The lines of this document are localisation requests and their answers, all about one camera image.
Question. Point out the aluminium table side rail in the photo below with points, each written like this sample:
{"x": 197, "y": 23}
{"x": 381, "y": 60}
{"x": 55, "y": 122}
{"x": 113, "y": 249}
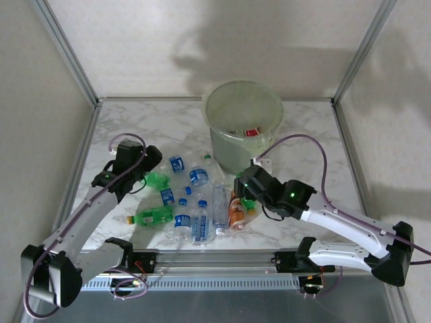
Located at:
{"x": 85, "y": 144}
{"x": 344, "y": 134}

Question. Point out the blue-capped clear water bottle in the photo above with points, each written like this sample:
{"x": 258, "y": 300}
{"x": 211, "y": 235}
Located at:
{"x": 182, "y": 220}

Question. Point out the clear bottle blue red label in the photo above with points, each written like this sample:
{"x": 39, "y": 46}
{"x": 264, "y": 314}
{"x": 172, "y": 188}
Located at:
{"x": 167, "y": 196}

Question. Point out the crushed green plastic bottle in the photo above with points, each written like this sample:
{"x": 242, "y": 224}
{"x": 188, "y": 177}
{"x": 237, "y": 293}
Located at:
{"x": 158, "y": 180}

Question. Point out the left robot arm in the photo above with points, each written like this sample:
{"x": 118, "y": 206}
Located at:
{"x": 77, "y": 222}

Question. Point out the clear bottle blue text label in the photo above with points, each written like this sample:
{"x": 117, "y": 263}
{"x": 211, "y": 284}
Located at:
{"x": 200, "y": 223}

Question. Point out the orange bottle brown label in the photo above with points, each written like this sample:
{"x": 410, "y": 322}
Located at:
{"x": 236, "y": 210}

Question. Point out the clear bottle green cap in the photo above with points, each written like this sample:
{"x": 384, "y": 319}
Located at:
{"x": 213, "y": 166}

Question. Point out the aluminium rail along wall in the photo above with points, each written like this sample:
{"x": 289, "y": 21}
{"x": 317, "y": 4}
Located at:
{"x": 151, "y": 99}

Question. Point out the green bottle yellow cap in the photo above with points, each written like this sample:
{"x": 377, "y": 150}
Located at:
{"x": 153, "y": 217}
{"x": 250, "y": 204}

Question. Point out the aluminium frame leg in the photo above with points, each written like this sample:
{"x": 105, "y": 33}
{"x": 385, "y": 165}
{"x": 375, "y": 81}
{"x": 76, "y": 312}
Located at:
{"x": 399, "y": 303}

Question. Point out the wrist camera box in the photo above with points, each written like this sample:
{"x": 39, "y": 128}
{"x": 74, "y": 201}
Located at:
{"x": 264, "y": 162}
{"x": 113, "y": 149}

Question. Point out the clear bottle blue white label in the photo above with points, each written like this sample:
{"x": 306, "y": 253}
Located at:
{"x": 176, "y": 163}

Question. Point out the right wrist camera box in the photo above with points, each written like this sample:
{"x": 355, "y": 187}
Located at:
{"x": 264, "y": 162}

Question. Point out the small lit controller board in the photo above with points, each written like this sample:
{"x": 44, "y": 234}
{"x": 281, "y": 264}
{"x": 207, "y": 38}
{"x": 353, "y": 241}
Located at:
{"x": 311, "y": 286}
{"x": 136, "y": 283}

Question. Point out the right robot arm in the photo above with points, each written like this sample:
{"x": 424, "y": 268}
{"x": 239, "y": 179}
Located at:
{"x": 343, "y": 225}

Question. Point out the tall clear bottle white cap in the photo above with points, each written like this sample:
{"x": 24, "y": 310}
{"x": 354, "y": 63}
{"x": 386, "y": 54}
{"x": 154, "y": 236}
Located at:
{"x": 219, "y": 205}

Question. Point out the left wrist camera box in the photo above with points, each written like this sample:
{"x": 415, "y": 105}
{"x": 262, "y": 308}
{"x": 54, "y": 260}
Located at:
{"x": 113, "y": 149}

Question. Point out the pale green bin liner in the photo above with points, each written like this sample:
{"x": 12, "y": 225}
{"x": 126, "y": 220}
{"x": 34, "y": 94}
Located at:
{"x": 215, "y": 107}

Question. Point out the aluminium frame post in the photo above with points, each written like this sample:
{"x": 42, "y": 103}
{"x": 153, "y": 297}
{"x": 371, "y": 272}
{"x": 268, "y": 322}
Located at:
{"x": 360, "y": 54}
{"x": 69, "y": 54}

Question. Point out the orange bottle red label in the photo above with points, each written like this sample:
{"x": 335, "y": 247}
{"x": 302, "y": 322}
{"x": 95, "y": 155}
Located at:
{"x": 252, "y": 132}

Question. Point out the wide aluminium base rail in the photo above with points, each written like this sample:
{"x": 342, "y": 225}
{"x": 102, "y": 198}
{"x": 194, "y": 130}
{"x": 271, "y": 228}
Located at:
{"x": 215, "y": 260}

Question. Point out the clear bottle dark blue label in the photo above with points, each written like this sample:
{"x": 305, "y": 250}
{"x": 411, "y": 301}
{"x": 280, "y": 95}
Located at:
{"x": 198, "y": 176}

